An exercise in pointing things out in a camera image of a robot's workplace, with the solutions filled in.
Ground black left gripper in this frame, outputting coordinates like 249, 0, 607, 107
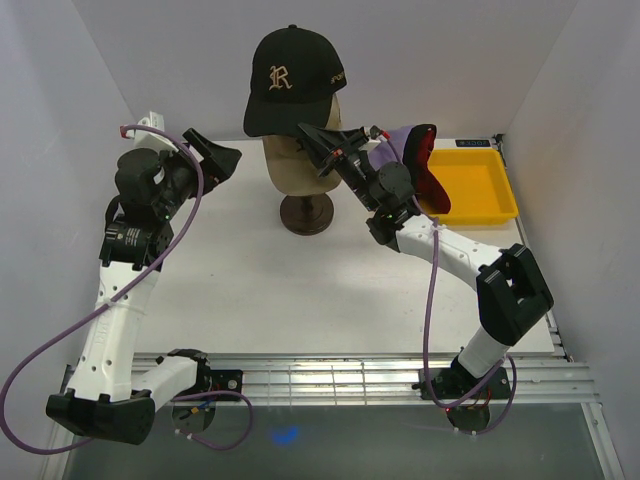
154, 129, 240, 220

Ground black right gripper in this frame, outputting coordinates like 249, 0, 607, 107
293, 125, 379, 213

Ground beige baseball cap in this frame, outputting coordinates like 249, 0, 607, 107
263, 94, 344, 193

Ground black baseball cap gold logo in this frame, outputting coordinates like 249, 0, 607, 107
243, 24, 347, 137

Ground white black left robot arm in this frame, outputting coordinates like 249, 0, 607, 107
46, 128, 242, 445

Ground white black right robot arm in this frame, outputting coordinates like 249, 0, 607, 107
298, 123, 554, 397

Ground beige mannequin head on stand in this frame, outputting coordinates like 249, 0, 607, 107
263, 137, 337, 234

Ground purple baseball cap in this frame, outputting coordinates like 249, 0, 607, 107
368, 126, 413, 171

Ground red and black baseball cap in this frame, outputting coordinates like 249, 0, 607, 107
402, 124, 451, 214

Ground yellow plastic bin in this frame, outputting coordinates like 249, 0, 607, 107
420, 148, 519, 226

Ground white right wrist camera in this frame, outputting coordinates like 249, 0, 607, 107
363, 125, 390, 143

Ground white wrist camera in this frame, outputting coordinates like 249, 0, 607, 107
120, 111, 175, 152
363, 125, 390, 143

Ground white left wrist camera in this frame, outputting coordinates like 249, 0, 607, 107
120, 111, 175, 152

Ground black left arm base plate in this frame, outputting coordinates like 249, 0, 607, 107
204, 369, 244, 402

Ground aluminium mounting rail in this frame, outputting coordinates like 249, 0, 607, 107
59, 352, 601, 407

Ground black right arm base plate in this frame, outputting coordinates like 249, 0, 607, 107
412, 367, 511, 402

